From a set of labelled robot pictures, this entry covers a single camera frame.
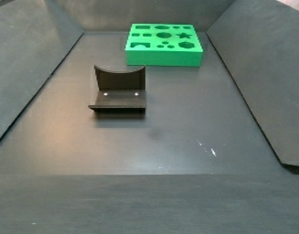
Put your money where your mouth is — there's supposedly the black L-shaped holder stand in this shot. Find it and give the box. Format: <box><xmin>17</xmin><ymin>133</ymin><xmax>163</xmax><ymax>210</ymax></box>
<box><xmin>89</xmin><ymin>66</ymin><xmax>147</xmax><ymax>112</ymax></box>

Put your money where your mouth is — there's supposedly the green shape sorter block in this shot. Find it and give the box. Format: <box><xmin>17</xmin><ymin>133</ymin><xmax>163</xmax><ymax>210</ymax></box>
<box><xmin>124</xmin><ymin>24</ymin><xmax>203</xmax><ymax>67</ymax></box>

